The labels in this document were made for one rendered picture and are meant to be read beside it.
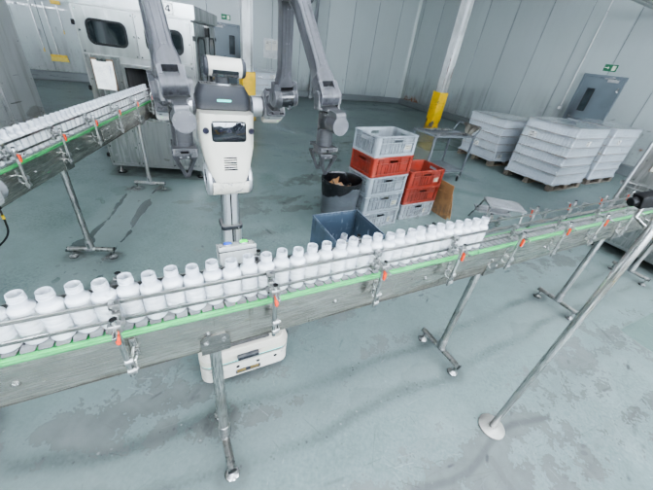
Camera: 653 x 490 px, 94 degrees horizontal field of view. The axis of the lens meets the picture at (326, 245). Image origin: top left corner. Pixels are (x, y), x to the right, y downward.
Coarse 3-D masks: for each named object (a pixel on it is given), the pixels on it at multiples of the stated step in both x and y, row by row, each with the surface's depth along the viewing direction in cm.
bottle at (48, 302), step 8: (40, 288) 79; (48, 288) 80; (40, 296) 77; (48, 296) 78; (56, 296) 82; (40, 304) 78; (48, 304) 79; (56, 304) 80; (64, 304) 82; (40, 312) 78; (48, 312) 79; (48, 320) 80; (56, 320) 81; (64, 320) 83; (72, 320) 86; (48, 328) 81; (56, 328) 82; (64, 328) 83; (56, 336) 83; (64, 336) 84
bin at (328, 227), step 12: (312, 216) 179; (324, 216) 182; (336, 216) 187; (348, 216) 191; (360, 216) 189; (312, 228) 182; (324, 228) 167; (336, 228) 192; (348, 228) 197; (360, 228) 191; (372, 228) 179; (312, 240) 185; (324, 240) 170; (336, 240) 198; (348, 240) 159
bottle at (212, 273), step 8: (208, 264) 95; (216, 264) 96; (208, 272) 97; (216, 272) 97; (208, 280) 97; (216, 280) 97; (208, 288) 99; (216, 288) 99; (208, 296) 101; (216, 296) 101; (216, 304) 103
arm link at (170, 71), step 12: (144, 0) 76; (156, 0) 78; (144, 12) 80; (156, 12) 77; (156, 24) 77; (156, 36) 76; (168, 36) 78; (156, 48) 76; (168, 48) 77; (156, 60) 76; (168, 60) 77; (180, 60) 78; (156, 72) 77; (168, 72) 77; (180, 72) 78; (168, 84) 76; (180, 84) 78
